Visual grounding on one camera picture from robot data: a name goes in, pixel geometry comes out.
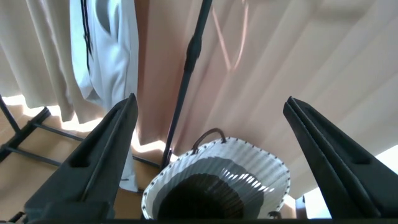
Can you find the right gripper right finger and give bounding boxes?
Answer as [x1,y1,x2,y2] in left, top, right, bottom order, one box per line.
[282,95,398,219]

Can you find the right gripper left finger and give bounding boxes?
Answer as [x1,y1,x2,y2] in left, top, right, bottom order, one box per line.
[24,92,139,220]

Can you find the pale grey shorts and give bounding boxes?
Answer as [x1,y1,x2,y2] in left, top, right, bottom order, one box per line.
[70,0,140,192]

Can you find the pink clothes hanger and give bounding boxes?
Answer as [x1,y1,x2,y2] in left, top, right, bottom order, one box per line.
[212,0,250,73]

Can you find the white laundry basket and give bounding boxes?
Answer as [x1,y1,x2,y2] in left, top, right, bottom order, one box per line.
[141,128,292,220]

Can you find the black clothes rack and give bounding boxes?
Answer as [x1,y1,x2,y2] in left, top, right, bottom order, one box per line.
[0,0,214,171]

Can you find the beige curtain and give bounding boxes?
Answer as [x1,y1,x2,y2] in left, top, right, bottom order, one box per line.
[0,0,398,200]

